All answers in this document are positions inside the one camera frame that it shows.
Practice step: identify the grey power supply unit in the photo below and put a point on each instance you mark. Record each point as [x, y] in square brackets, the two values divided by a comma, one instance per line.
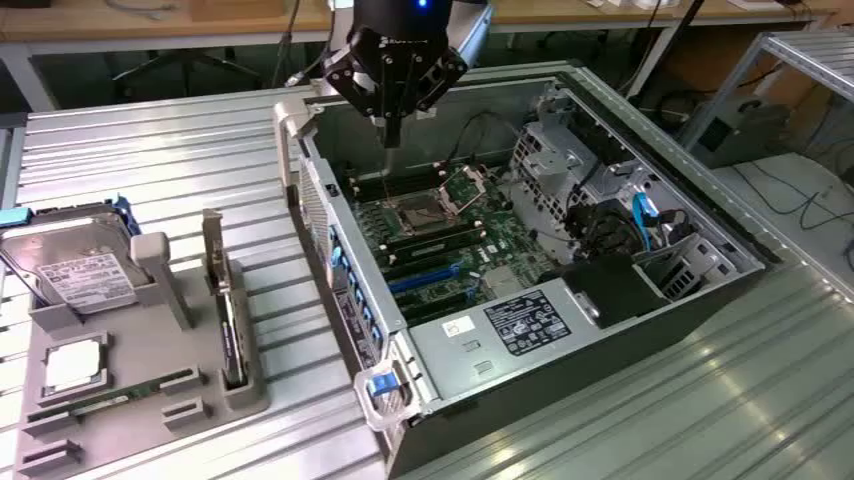
[467, 360]

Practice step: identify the long black expansion slot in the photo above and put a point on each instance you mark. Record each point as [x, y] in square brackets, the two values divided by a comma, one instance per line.
[417, 267]
[437, 314]
[434, 301]

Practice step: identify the thin locking lever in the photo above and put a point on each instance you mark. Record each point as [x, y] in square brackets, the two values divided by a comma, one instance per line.
[389, 185]

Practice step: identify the blue card retention clip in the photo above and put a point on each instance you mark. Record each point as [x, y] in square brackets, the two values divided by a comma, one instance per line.
[377, 343]
[345, 260]
[353, 281]
[361, 302]
[369, 323]

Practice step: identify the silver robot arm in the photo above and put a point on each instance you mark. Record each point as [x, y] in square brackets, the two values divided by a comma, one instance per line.
[475, 30]

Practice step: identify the black graphics card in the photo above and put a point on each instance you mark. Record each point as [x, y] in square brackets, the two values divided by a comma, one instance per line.
[230, 325]

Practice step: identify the open PC case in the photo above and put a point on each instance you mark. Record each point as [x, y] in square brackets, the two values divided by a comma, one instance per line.
[567, 380]

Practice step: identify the grey parts rack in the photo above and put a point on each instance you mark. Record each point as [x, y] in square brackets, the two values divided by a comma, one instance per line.
[134, 400]

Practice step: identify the blue expansion slot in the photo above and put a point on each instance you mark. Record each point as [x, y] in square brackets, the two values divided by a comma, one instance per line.
[422, 281]

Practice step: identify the metal drive cage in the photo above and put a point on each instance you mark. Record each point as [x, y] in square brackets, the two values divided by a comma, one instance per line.
[554, 165]

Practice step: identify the aluminium slat table frame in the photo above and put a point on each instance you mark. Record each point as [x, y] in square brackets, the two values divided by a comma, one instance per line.
[801, 55]

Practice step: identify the hard disk with blue carrier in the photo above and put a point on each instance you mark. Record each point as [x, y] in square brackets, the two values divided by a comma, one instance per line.
[74, 260]

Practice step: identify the silver CPU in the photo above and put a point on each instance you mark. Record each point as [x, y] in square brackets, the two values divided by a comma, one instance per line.
[75, 365]

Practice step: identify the green RAM stick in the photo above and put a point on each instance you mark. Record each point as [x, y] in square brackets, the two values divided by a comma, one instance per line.
[110, 399]
[437, 245]

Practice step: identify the wooden desk with white frame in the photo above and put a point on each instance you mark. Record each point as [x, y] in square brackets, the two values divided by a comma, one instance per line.
[80, 22]

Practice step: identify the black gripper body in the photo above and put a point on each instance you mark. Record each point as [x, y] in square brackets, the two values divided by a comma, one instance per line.
[401, 25]

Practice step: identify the grey computer tower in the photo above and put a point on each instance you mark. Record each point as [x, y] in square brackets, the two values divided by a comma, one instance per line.
[734, 130]

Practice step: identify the metal disk bay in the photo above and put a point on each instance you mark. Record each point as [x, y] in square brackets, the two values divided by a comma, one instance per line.
[694, 270]

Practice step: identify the silver chipset heatsink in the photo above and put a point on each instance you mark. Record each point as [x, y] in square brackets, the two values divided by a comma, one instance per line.
[505, 282]

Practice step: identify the metal socket cover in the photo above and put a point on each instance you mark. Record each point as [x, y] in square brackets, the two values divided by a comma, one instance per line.
[470, 171]

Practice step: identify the blue case latch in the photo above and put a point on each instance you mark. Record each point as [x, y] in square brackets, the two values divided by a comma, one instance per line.
[382, 385]

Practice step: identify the black tripod base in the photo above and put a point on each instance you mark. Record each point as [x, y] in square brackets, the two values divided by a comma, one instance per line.
[187, 62]

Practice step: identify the CPU socket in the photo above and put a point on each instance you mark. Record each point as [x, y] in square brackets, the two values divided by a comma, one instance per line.
[427, 216]

